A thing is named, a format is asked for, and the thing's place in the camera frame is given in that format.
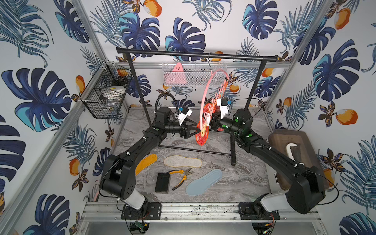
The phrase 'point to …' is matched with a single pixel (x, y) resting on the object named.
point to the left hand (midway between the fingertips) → (197, 125)
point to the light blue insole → (201, 184)
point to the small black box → (162, 183)
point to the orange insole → (145, 161)
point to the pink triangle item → (177, 76)
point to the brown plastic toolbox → (295, 144)
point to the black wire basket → (106, 75)
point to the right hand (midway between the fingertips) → (202, 112)
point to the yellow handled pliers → (187, 172)
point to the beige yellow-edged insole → (179, 161)
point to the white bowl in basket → (113, 93)
